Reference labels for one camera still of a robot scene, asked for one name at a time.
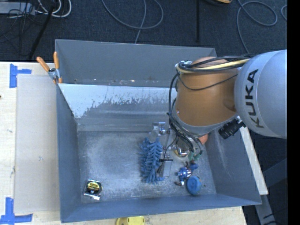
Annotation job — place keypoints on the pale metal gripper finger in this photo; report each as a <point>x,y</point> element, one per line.
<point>161,128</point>
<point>167,169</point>

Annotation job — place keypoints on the blue noodle cloth mitt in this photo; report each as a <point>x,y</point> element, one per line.
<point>151,160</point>

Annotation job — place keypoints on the blue red toy figure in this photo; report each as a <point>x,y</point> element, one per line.
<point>185,172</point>

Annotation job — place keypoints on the blue round disc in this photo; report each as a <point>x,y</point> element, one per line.
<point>193,185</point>

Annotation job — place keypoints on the grey metal bin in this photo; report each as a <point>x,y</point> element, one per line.
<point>112,163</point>

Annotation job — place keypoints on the yellow tape measure in packet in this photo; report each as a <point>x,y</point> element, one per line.
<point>93,188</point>

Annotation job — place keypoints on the pale flat board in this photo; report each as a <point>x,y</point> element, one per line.
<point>35,137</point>

